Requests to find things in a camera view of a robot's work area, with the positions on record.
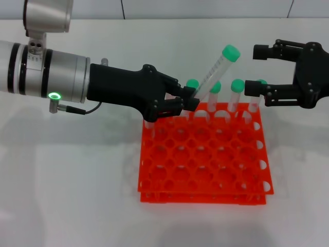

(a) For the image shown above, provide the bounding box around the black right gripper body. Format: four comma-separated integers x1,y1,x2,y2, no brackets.
293,41,329,109

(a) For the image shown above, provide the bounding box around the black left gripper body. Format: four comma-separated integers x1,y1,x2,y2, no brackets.
86,63,169,122

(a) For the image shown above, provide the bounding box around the orange test tube rack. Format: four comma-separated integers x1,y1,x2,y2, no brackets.
137,102,275,206

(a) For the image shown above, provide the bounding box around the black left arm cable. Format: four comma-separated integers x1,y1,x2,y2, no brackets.
49,99,104,115

